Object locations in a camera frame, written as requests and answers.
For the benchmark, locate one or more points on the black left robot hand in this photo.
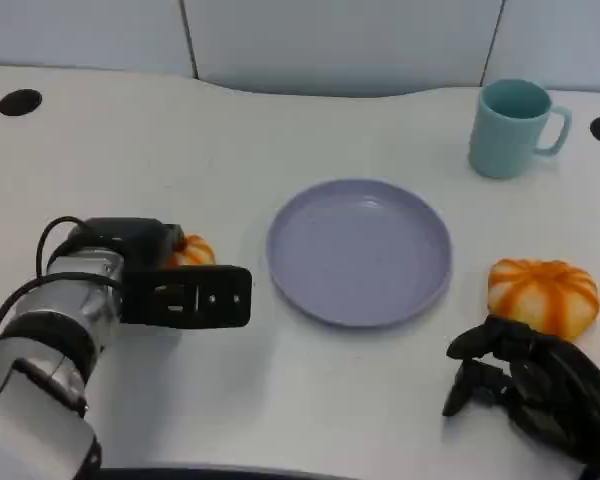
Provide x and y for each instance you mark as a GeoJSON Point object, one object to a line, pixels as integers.
{"type": "Point", "coordinates": [130, 240]}

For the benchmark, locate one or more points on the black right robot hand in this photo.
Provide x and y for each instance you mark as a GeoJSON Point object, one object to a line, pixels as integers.
{"type": "Point", "coordinates": [555, 395]}

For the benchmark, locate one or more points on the orange white toy bread roll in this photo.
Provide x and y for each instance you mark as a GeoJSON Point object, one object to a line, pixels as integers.
{"type": "Point", "coordinates": [197, 252]}
{"type": "Point", "coordinates": [542, 292]}

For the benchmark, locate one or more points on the grey partition panel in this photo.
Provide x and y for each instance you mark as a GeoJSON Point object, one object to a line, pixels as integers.
{"type": "Point", "coordinates": [340, 45]}
{"type": "Point", "coordinates": [560, 40]}
{"type": "Point", "coordinates": [80, 35]}

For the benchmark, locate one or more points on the lilac plate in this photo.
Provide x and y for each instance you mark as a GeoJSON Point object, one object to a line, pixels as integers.
{"type": "Point", "coordinates": [360, 255]}

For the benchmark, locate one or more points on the pale green mug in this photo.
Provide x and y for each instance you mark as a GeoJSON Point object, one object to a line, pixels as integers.
{"type": "Point", "coordinates": [502, 142]}

